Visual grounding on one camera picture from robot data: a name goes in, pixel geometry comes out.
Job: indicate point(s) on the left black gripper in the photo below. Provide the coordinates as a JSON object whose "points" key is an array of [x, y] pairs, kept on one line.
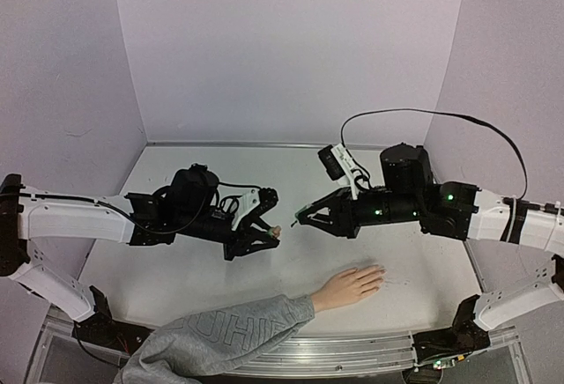
{"points": [[249, 248]]}

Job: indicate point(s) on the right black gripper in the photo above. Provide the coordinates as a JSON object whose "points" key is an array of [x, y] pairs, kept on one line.
{"points": [[346, 213]]}

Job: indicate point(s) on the nail polish bottle green label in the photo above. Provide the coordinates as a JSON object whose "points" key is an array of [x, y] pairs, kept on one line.
{"points": [[275, 232]]}

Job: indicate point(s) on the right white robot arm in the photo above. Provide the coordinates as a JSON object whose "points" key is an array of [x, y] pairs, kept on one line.
{"points": [[518, 223]]}

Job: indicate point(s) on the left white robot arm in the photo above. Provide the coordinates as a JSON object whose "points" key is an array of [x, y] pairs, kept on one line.
{"points": [[29, 214]]}

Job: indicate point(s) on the person's bare hand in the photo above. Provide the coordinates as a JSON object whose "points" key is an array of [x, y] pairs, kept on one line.
{"points": [[348, 287]]}

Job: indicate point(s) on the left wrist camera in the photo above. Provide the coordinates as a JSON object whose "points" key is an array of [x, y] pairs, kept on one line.
{"points": [[252, 205]]}

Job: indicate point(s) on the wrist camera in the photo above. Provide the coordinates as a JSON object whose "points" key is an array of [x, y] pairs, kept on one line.
{"points": [[343, 169], [252, 205]]}

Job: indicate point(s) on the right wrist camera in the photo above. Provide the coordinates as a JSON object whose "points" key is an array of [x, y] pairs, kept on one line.
{"points": [[343, 169]]}

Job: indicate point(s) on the aluminium front rail base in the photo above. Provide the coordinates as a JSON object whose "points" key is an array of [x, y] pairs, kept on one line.
{"points": [[59, 358]]}

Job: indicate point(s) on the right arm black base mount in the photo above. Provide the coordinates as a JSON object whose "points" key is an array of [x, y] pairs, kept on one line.
{"points": [[461, 338]]}

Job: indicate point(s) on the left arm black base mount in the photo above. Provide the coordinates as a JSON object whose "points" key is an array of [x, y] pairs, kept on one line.
{"points": [[102, 330]]}

